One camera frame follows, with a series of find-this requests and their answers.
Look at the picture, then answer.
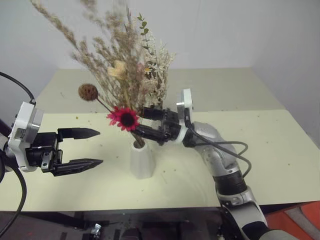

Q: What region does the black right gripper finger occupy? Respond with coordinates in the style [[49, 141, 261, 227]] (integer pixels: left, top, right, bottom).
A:
[[142, 105, 166, 122], [135, 124, 165, 145]]

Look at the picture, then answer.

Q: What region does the dried white and green bouquet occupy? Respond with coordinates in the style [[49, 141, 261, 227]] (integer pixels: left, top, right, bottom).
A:
[[137, 12, 177, 109]]

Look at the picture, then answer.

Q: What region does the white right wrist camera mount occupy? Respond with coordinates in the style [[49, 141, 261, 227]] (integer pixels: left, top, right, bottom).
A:
[[174, 88, 195, 143]]

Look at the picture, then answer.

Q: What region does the black metal frame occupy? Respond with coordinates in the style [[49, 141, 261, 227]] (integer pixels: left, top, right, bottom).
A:
[[0, 209, 226, 240]]

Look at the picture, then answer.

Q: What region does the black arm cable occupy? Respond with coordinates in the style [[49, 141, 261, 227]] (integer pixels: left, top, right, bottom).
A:
[[186, 119, 252, 179], [0, 71, 36, 105], [0, 149, 28, 236]]

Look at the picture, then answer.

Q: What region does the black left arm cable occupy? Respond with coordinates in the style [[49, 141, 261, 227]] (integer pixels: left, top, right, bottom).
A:
[[0, 149, 28, 236], [0, 71, 36, 105]]

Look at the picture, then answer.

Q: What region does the white ceramic vase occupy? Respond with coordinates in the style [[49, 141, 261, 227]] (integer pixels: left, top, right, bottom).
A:
[[129, 141, 156, 180]]

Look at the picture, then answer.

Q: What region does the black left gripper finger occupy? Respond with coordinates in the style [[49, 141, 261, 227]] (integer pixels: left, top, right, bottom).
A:
[[57, 127, 101, 142], [51, 158, 104, 178]]

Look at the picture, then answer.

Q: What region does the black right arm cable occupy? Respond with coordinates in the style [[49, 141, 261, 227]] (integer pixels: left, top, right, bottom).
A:
[[186, 119, 252, 179]]

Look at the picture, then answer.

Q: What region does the orange object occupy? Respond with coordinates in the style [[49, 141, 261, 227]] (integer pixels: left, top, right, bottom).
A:
[[263, 199, 320, 240]]

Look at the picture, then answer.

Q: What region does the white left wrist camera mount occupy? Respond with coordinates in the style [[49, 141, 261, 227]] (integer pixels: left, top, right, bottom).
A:
[[7, 100, 45, 173]]

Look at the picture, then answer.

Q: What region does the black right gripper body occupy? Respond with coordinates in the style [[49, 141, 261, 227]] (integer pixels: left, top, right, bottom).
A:
[[158, 109, 182, 146]]

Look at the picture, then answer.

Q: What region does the dried bouquet with red flower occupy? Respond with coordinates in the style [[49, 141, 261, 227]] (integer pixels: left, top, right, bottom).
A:
[[29, 0, 151, 149]]

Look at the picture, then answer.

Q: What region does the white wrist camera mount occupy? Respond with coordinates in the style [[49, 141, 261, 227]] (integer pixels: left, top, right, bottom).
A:
[[7, 100, 45, 173], [174, 88, 195, 143]]

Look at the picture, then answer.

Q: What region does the small silver metal fitting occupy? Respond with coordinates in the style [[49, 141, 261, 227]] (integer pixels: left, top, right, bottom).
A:
[[90, 223, 103, 236]]

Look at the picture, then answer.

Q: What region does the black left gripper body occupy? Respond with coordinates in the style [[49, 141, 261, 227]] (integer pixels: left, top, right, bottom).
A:
[[24, 132, 63, 173]]

